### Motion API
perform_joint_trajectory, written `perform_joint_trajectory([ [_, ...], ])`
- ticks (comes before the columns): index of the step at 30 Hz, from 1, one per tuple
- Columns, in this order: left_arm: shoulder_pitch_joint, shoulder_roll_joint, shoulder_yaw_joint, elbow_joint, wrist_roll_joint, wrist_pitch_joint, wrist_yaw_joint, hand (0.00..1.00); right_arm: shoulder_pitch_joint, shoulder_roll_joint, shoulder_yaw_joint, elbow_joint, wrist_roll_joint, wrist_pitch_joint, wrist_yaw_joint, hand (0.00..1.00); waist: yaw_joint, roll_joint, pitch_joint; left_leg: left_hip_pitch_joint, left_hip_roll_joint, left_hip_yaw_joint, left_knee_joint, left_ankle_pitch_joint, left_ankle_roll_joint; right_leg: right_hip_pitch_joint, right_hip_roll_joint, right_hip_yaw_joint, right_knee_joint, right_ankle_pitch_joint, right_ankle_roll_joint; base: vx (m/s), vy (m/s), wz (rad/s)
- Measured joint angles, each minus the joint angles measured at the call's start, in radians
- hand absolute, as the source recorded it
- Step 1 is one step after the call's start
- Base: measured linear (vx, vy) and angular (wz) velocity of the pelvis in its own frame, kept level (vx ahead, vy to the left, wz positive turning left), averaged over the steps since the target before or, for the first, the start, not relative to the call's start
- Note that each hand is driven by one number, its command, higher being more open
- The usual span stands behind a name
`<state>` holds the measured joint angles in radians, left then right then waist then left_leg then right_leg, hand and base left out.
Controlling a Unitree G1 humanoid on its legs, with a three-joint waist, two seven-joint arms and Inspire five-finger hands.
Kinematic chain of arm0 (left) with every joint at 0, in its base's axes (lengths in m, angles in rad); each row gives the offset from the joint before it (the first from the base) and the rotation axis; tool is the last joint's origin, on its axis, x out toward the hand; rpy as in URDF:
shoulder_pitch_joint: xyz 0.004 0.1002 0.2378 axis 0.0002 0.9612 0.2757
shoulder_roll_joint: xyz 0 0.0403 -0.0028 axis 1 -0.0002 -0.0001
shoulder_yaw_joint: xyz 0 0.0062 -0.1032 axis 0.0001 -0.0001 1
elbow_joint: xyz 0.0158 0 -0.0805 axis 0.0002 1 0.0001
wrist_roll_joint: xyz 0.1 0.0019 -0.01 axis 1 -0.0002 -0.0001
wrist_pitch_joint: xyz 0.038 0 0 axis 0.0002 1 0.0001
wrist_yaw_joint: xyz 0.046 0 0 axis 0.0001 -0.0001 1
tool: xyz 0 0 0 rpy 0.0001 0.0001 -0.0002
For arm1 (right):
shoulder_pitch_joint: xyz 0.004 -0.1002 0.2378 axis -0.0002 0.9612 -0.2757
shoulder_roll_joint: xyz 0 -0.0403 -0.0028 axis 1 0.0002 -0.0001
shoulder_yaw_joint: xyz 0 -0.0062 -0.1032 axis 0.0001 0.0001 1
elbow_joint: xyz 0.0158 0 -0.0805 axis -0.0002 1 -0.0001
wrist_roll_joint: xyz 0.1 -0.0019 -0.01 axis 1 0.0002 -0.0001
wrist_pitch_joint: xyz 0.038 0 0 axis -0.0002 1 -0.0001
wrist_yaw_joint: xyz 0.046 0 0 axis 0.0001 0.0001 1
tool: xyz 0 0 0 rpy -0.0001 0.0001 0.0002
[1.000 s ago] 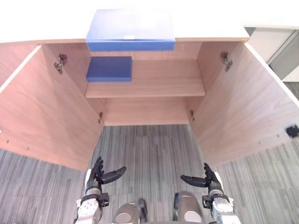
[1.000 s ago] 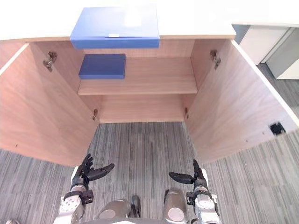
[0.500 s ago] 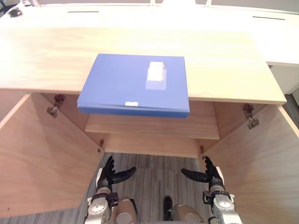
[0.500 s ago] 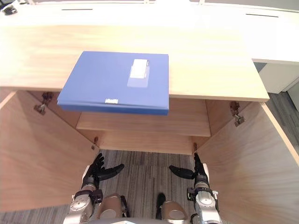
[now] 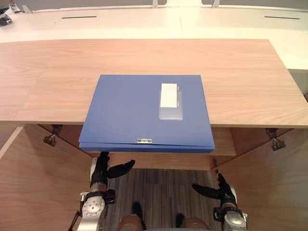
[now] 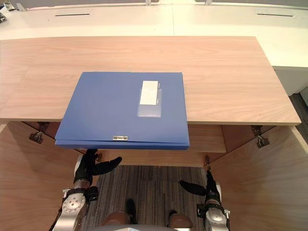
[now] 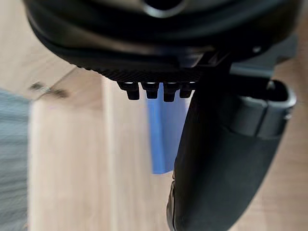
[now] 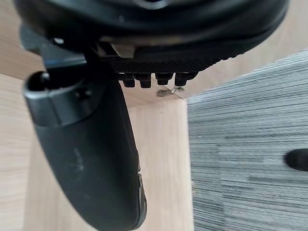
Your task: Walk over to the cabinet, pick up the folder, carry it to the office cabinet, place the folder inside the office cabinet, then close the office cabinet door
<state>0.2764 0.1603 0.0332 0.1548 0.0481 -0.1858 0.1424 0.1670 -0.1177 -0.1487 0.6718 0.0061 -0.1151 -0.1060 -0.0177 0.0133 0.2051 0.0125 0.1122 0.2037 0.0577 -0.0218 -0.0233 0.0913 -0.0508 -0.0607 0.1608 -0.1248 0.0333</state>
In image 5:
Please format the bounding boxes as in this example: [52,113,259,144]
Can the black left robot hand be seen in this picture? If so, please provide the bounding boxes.
[90,151,136,187]

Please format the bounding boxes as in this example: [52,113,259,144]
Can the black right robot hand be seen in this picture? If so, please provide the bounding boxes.
[192,173,237,205]

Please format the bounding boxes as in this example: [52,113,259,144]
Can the blue file folder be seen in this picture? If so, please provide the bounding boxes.
[78,74,216,154]

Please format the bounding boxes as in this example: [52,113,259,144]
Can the wooden cabinet door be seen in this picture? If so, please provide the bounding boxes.
[0,124,97,231]
[209,128,308,231]

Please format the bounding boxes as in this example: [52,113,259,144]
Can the metal door hinge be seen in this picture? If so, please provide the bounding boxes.
[43,124,64,147]
[265,128,287,152]

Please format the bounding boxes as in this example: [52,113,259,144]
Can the wooden cabinet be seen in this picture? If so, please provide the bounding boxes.
[0,38,308,171]

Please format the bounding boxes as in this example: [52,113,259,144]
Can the white office desk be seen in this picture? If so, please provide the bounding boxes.
[179,6,308,70]
[0,6,183,44]

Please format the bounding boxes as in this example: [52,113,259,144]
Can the robot legs and feet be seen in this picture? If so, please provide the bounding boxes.
[116,201,210,231]

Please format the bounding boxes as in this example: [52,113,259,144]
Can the dark object on desk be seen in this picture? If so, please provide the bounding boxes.
[0,6,14,26]

